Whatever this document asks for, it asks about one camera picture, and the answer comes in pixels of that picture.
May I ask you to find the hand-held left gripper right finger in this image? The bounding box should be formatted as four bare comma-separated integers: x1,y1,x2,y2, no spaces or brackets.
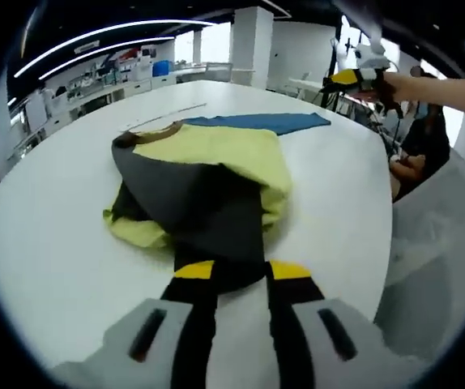
264,261,387,389

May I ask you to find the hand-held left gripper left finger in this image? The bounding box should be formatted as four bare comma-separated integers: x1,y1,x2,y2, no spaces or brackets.
105,261,218,389

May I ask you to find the yellow grey blue garment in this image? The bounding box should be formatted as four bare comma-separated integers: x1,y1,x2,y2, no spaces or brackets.
102,112,333,293

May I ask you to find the person's right hand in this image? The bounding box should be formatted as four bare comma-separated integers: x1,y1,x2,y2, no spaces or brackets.
377,74,407,113

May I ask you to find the white pillar beside window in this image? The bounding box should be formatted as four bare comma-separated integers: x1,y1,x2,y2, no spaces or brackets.
232,6,275,87

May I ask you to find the person's white clothing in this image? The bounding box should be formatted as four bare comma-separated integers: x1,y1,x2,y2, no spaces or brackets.
373,161,465,365

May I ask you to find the blue container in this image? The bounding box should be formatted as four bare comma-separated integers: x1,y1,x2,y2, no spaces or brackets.
152,60,173,78

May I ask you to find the long ceiling light strip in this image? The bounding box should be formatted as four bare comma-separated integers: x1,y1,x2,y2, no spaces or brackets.
13,19,214,79
40,36,175,80

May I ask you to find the cluttered white workbench row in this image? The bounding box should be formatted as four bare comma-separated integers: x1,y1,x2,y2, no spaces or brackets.
25,44,177,135

